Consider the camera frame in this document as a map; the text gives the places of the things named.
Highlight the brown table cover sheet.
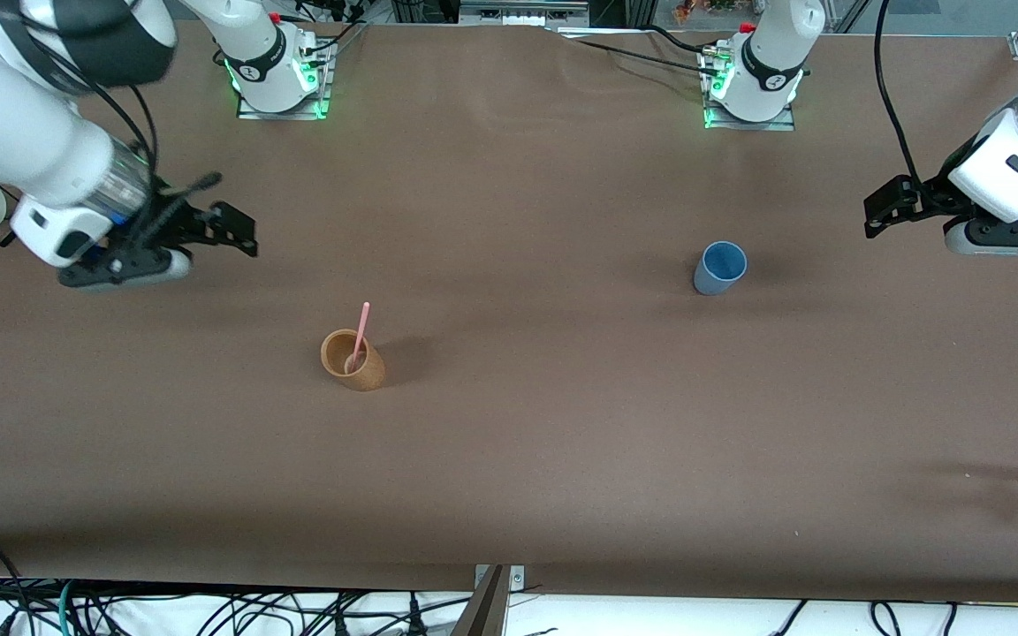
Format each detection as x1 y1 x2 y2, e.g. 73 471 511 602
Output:
0 16 1018 603

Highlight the black cable on table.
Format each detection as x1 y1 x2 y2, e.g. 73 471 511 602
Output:
640 24 715 52
573 39 724 79

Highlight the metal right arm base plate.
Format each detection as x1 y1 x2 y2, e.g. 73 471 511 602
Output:
235 40 335 121

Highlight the brown wooden cup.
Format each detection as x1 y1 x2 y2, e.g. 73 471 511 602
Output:
320 329 386 391

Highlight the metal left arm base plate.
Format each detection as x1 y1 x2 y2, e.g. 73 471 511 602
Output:
701 44 798 133

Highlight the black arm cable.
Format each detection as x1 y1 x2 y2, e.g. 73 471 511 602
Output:
874 0 927 191
0 7 224 259

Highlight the aluminium frame rail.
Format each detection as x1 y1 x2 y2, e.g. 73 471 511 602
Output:
458 0 591 27

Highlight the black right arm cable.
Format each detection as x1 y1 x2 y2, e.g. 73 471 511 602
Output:
0 7 224 259

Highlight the pink straw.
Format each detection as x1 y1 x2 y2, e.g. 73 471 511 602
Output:
347 302 371 372

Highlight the dark camera stand pole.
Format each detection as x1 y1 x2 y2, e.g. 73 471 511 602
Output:
451 565 511 636

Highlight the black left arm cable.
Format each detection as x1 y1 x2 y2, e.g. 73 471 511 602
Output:
874 0 927 191

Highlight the green floor cable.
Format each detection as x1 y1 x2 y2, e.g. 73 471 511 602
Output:
53 580 79 636

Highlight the blue plastic cup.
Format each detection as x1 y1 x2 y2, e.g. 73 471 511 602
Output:
693 240 748 297

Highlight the colourful background object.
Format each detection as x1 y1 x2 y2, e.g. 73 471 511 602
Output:
672 0 741 24

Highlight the small metal edge bracket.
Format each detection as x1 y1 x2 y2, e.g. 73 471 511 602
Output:
474 564 527 594

